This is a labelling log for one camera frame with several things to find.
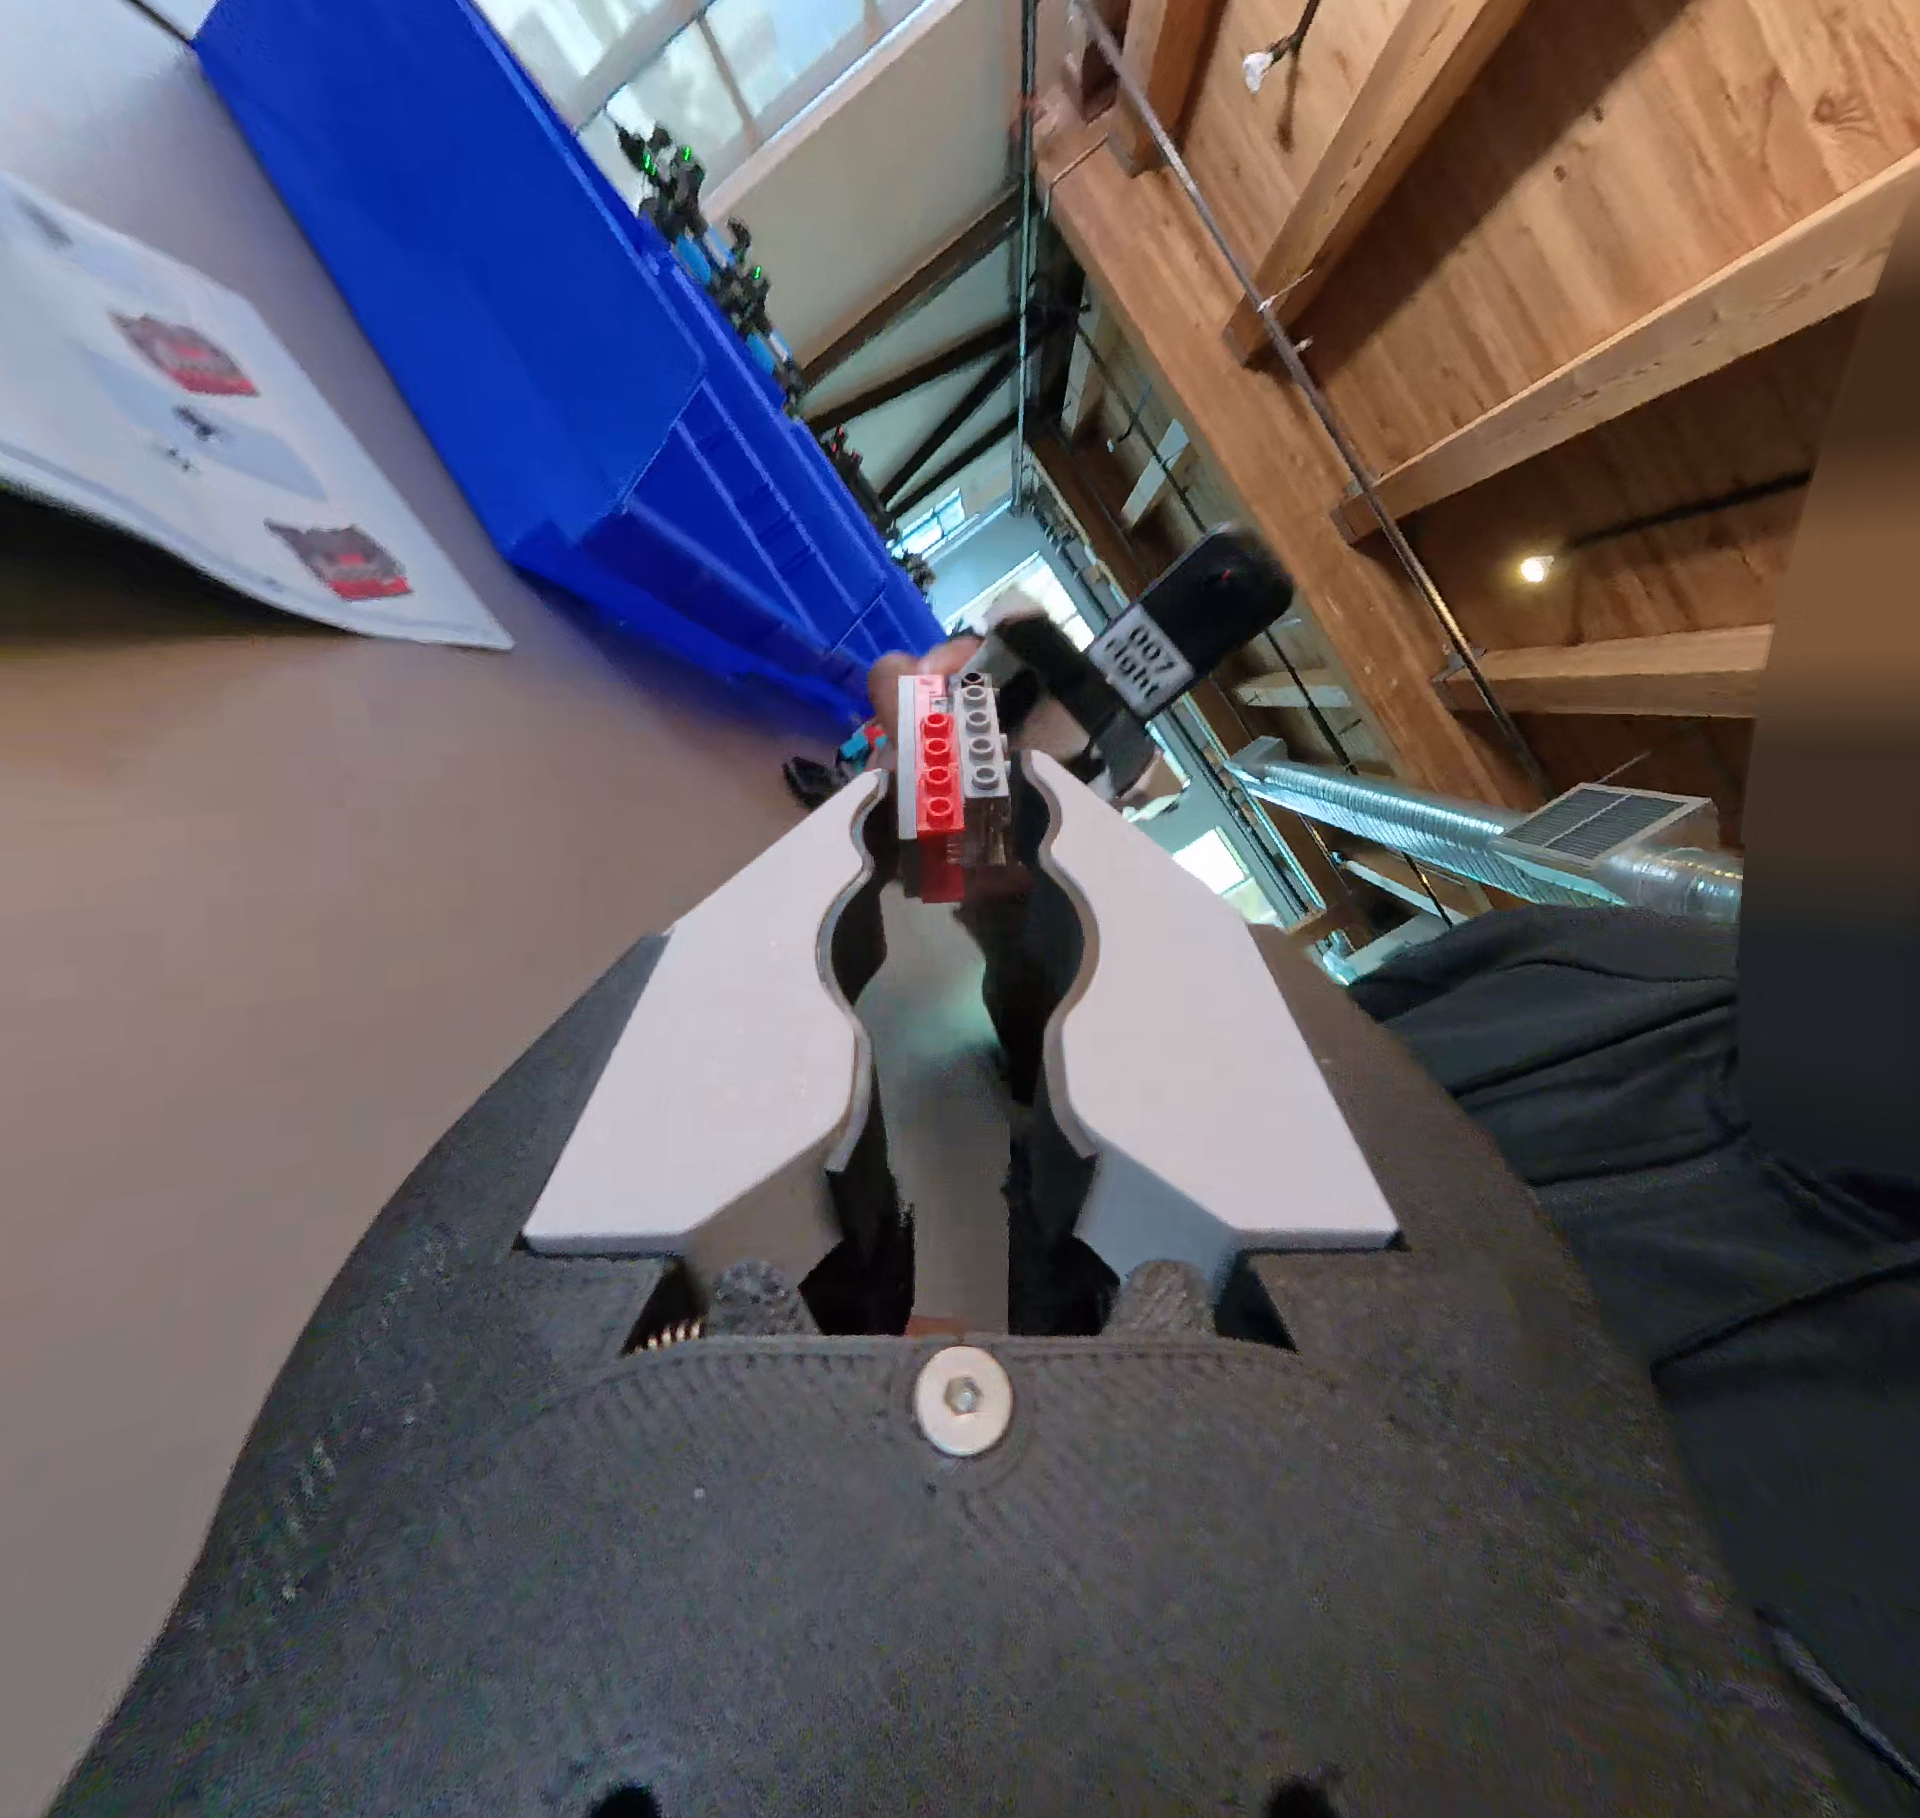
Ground person's dark jacket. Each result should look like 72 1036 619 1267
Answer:
1349 902 1920 1818

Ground pile of toy bricks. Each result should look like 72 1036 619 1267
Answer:
780 731 902 812

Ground person's right hand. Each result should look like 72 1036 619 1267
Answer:
865 632 991 759

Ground blue plastic bin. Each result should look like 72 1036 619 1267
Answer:
194 0 708 582
584 259 819 650
703 349 947 732

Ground pale blue instruction booklet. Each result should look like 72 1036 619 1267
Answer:
0 168 515 650

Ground silver ventilation duct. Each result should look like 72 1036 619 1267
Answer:
1222 738 1746 929

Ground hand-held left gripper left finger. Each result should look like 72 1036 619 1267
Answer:
522 764 890 1269

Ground red toy brick model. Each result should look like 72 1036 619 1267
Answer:
894 671 1038 907

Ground grey desk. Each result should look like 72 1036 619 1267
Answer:
0 0 962 1818

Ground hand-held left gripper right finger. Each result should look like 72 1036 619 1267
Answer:
1025 760 1404 1284

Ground row of black robot arms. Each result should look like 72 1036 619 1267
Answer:
611 120 811 403

